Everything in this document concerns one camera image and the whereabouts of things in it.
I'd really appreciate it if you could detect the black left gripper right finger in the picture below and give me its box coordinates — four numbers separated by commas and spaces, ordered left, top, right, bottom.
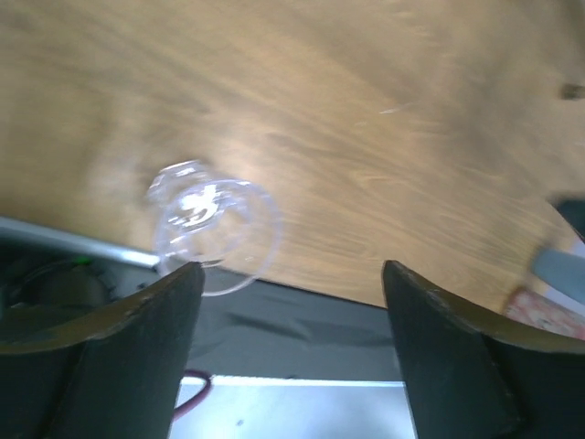
382, 261, 584, 438

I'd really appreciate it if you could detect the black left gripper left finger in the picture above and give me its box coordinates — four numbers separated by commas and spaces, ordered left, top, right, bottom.
1, 262, 205, 438

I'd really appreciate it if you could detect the clear plastic cup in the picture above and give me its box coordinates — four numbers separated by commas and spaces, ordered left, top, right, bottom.
147, 160, 282, 297

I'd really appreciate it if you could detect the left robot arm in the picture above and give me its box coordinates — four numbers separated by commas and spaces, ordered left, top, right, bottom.
1, 262, 205, 438

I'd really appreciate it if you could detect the stainless steel dish rack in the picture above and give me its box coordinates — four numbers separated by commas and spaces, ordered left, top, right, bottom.
559, 83, 585, 101

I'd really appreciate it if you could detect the pink glass mug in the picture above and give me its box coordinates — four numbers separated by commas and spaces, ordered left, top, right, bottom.
503, 287, 584, 340

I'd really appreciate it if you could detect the black base mat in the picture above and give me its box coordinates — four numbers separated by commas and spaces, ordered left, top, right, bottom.
186, 281, 401, 381

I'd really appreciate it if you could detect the light blue cup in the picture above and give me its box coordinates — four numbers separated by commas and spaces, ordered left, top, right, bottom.
531, 248, 584, 304

